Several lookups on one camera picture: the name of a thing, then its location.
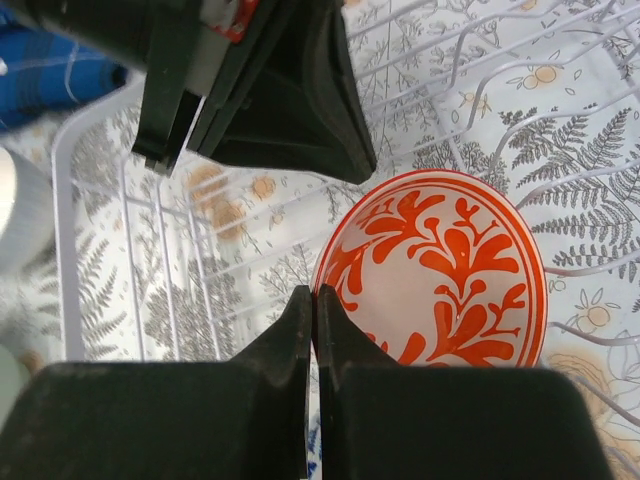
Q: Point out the orange floral bowl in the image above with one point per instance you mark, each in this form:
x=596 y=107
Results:
x=438 y=268

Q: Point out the floral table mat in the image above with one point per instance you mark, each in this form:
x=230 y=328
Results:
x=175 y=300

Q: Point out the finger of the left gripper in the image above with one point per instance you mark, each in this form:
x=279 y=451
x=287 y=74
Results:
x=285 y=97

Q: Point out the celadon green bowl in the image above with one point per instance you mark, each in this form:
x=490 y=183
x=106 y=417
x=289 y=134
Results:
x=13 y=377

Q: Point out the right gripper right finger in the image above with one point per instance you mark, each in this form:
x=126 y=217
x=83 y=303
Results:
x=383 y=420

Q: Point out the blue plaid cloth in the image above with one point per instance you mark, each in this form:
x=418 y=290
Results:
x=42 y=73

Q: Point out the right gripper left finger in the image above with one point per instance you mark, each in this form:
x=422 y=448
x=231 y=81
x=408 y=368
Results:
x=244 y=418

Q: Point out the white bowl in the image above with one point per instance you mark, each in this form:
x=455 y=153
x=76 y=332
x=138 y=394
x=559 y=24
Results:
x=27 y=212

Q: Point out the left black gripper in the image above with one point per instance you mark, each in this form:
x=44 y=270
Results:
x=192 y=54

